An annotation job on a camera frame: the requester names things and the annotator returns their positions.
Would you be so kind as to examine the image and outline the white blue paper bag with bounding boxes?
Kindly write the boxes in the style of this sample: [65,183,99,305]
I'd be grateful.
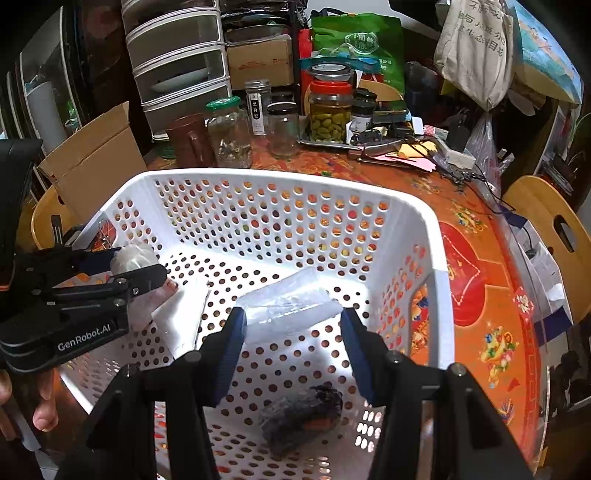
[517,217,574,324]

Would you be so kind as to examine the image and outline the black cloth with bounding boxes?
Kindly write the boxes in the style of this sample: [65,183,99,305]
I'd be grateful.
[259,385,345,457]

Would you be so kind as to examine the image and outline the metal tray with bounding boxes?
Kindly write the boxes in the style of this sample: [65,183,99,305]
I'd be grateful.
[298,134,365,148]

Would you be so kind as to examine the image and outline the open cardboard box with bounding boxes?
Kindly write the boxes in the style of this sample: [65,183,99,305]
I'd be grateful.
[37,102,148,227]

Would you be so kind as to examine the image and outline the grey stacked drawer unit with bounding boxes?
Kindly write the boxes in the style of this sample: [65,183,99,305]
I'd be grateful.
[121,0,234,139]

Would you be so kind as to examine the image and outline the tall labelled glass jar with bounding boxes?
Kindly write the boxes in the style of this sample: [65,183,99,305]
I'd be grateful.
[245,79,272,137]

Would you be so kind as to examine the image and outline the yellow paper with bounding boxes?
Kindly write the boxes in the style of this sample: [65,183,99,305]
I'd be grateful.
[397,143,437,160]

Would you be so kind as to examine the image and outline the pink paper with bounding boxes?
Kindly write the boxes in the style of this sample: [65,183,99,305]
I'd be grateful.
[365,154,435,172]

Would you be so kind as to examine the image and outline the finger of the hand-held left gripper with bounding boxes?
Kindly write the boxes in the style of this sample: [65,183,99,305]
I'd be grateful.
[51,264,168,305]
[18,247,122,282]

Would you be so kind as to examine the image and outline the small white cloth bundle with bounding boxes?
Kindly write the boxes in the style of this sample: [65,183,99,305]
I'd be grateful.
[110,243,178,330]

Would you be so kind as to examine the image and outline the beige tote bag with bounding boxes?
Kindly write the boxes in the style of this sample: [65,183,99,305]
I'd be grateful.
[434,0,515,112]

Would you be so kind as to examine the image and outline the small dark jar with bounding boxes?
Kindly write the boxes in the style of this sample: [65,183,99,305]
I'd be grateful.
[352,90,378,134]

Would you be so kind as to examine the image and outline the green shopping bag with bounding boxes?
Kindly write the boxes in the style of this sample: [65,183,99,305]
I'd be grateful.
[310,13,406,95]

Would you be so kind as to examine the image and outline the blue printed tote bag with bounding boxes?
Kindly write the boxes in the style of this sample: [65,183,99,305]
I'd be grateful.
[508,0,583,104]

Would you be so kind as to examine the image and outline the white perforated plastic basket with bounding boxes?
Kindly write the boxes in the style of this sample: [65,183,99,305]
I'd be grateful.
[58,168,458,480]

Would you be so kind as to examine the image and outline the brown plastic cup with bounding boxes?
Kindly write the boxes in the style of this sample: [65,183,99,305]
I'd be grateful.
[165,113,217,169]

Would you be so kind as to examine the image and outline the person's left hand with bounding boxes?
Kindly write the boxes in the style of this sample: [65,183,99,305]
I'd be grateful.
[0,369,60,432]

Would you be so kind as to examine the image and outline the black cable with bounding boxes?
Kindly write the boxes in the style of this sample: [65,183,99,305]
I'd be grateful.
[434,157,513,204]

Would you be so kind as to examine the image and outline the brown cardboard box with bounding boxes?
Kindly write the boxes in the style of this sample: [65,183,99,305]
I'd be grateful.
[226,37,296,90]

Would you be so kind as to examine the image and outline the clear plastic bag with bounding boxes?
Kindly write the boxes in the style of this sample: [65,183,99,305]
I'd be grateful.
[466,113,509,195]

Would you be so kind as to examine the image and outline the empty black lid glass jar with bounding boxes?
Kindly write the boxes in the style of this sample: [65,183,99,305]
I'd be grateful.
[267,102,301,158]

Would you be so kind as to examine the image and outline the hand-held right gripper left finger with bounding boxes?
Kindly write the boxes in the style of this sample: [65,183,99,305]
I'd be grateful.
[55,307,246,480]

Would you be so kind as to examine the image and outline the green lid glass jar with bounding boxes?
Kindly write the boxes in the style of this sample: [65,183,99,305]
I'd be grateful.
[205,96,254,169]

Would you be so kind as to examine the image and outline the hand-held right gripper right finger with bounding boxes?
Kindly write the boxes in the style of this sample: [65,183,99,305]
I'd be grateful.
[341,307,536,480]

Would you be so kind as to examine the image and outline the jar of green olives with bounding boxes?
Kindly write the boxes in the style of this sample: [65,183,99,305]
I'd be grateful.
[308,65,354,144]

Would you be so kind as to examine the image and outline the wooden chair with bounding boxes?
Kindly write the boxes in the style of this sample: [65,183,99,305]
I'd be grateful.
[502,175,585,278]
[30,187,77,252]

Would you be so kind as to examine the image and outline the black phone stand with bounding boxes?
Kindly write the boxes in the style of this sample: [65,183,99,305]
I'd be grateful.
[50,215,116,252]

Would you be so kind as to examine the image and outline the white power strip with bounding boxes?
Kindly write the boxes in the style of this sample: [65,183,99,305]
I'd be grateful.
[434,136,476,169]

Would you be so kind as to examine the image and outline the dark mirrored wardrobe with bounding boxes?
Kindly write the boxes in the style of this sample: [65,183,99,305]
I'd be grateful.
[0,9,93,158]

